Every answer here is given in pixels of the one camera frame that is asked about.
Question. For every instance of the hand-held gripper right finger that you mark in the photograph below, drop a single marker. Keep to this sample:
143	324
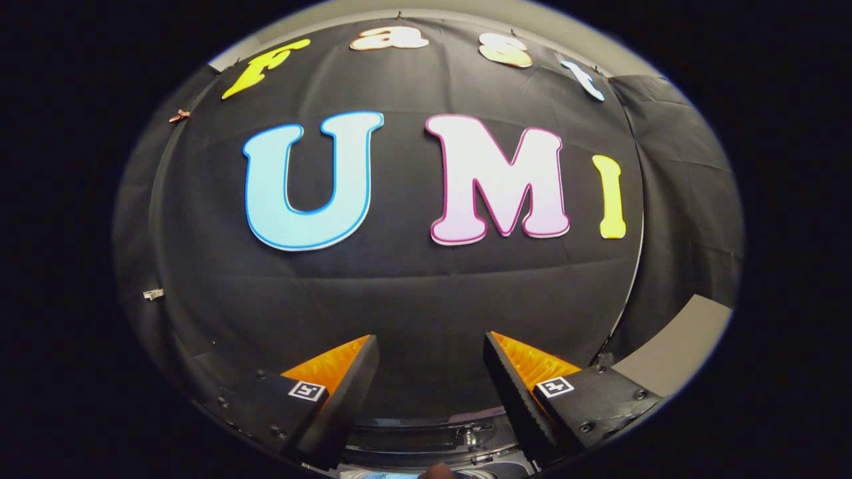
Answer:
519	406

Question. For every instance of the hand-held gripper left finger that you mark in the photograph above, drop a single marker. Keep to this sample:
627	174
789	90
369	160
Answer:
343	406

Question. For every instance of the black backdrop cloth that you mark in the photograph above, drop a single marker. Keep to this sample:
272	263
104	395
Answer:
413	306

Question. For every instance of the white clip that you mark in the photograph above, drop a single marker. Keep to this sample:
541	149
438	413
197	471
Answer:
153	293

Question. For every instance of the copper clip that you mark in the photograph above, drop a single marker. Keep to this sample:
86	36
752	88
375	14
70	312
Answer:
179	116

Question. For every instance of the white frame pole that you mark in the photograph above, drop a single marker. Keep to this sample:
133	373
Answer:
632	279

